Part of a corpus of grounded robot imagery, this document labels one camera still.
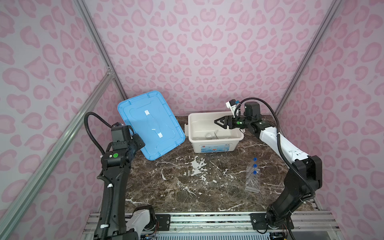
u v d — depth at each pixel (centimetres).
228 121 72
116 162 46
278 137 54
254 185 84
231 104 74
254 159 98
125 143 51
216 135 106
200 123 107
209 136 104
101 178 43
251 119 66
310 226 74
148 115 78
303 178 42
